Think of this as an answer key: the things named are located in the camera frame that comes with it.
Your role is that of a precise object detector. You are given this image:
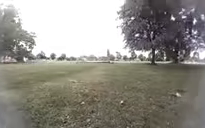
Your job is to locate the distant row of trees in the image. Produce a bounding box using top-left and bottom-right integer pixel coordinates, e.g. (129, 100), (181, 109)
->
(25, 49), (168, 62)

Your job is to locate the green grass field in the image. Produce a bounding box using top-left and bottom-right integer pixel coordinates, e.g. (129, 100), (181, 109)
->
(0, 61), (205, 128)

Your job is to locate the large leafy tree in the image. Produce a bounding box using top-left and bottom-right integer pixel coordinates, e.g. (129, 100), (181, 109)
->
(117, 0), (178, 66)
(163, 0), (205, 65)
(0, 4), (37, 64)

